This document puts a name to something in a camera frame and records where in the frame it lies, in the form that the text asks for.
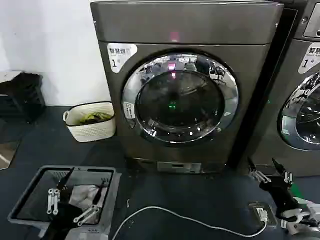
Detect right gripper body black block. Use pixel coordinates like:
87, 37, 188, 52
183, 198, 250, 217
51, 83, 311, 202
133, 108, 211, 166
258, 175, 304, 214

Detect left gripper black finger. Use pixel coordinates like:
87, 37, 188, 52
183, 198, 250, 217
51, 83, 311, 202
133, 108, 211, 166
73, 180, 106, 227
47, 167, 76, 215

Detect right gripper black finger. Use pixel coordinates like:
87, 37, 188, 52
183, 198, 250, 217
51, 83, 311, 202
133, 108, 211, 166
247, 157, 272, 183
272, 157, 294, 187

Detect left gripper body black block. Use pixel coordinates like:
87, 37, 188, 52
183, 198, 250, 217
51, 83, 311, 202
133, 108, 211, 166
48, 202, 85, 240

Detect pale grey cloth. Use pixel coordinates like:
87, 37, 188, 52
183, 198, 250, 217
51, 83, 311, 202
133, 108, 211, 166
68, 184, 106, 224

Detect grey dryer with control panel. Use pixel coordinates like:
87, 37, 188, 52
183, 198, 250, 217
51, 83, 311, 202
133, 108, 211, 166
251, 0, 320, 177

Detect small grey floor box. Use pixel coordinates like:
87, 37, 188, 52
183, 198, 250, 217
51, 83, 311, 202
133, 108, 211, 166
247, 202, 278, 226

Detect grey plastic laundry basket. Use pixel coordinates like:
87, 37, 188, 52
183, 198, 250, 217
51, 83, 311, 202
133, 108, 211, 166
7, 164, 123, 240

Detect round glass dryer door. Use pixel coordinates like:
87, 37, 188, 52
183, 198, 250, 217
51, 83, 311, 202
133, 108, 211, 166
276, 71, 320, 152
121, 49, 240, 146

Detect white woven laundry basket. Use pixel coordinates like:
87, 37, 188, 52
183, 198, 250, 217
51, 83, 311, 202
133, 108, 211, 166
62, 100, 117, 143

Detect green clothes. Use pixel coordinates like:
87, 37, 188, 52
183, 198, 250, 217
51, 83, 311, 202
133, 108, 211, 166
79, 111, 114, 124

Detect black plastic crate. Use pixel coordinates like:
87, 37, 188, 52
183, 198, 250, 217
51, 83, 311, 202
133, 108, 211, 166
0, 71, 46, 124

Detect white number sticker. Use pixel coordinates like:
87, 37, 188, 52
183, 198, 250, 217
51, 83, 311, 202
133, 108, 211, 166
298, 40, 320, 75
106, 43, 139, 74

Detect grey dryer with pink light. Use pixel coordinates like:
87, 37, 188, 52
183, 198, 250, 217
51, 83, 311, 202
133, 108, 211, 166
89, 0, 285, 174

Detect white cable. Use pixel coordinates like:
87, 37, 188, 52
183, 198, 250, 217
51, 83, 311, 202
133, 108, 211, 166
115, 205, 269, 240

